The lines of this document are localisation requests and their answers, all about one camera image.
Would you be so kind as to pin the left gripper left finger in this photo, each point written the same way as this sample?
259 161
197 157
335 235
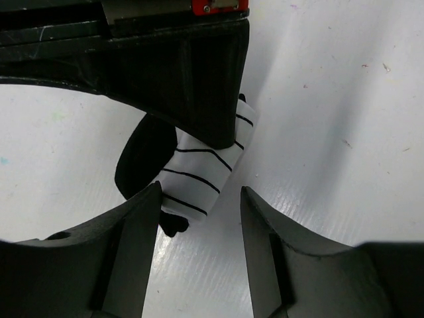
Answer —
99 268

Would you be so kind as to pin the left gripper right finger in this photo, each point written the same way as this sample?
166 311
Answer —
294 272

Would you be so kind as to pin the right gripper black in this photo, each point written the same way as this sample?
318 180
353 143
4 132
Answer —
58 43

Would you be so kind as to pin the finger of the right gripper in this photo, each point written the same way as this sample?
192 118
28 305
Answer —
205 112

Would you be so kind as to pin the white black striped sock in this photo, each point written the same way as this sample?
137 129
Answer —
192 174

